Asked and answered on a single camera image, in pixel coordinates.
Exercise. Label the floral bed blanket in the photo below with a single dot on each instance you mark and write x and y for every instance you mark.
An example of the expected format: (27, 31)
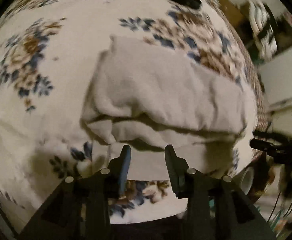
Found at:
(81, 78)

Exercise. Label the beige long-sleeve shirt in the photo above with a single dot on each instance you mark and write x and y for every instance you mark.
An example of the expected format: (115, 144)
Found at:
(148, 97)

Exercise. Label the white wardrobe shelf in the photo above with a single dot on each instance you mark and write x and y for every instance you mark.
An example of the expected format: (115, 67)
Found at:
(276, 74)

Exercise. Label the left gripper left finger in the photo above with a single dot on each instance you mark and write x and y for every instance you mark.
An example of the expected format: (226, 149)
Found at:
(110, 182)

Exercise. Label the chair with piled clothes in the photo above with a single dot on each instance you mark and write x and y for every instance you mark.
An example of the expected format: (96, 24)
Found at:
(264, 27)

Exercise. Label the brown cardboard box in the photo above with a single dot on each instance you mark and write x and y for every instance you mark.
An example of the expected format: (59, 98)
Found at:
(232, 13)

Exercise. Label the brown checkered bed sheet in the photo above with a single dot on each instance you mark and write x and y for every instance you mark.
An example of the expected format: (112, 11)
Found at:
(252, 78)

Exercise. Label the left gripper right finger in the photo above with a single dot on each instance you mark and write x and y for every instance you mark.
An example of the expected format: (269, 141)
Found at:
(184, 180)

